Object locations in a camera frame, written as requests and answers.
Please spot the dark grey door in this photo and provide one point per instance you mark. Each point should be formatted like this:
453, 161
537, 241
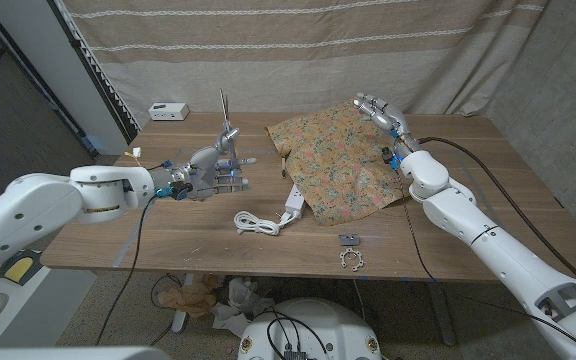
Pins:
13, 125

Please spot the beige striped curtain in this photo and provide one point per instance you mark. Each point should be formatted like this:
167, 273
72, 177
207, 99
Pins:
318, 60

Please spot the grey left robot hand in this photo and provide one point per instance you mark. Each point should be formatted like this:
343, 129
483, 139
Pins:
203, 167

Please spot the crumpled white paper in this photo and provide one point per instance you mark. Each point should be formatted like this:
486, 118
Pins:
243, 297

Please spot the grey yellow scissors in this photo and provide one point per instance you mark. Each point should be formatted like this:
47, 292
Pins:
232, 152

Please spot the white power strip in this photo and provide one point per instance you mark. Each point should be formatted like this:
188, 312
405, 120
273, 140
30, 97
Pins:
294, 201

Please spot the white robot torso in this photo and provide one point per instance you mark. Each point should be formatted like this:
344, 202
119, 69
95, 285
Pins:
318, 325

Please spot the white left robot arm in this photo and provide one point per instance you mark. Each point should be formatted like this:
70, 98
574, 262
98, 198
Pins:
43, 205

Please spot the small wooden clothespin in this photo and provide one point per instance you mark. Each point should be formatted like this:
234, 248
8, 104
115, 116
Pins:
283, 167

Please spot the floral patterned cloth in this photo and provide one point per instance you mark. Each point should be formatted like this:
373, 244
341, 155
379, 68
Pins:
338, 165

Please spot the white floor platform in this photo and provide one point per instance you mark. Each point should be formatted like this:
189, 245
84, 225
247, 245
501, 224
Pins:
43, 310

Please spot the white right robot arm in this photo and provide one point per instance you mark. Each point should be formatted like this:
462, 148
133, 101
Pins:
498, 250

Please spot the white table leg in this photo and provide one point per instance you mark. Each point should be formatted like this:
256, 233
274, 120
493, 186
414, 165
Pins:
180, 320

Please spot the grey metal plate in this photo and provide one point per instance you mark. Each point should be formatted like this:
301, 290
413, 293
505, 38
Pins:
349, 240

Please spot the black frame with zigzag trim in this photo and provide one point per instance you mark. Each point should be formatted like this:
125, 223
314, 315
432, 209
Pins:
93, 75

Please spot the grey fabric curtain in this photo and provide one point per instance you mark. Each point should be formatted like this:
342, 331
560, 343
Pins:
558, 100

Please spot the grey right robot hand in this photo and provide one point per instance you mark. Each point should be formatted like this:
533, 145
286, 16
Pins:
388, 117

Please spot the yellow black foot pedal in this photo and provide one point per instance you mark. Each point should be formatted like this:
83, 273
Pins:
20, 270

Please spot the white outlet box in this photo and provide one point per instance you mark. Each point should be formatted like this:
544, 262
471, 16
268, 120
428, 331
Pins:
168, 111

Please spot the crumpled brown paper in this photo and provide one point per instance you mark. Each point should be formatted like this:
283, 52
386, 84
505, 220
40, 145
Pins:
188, 300

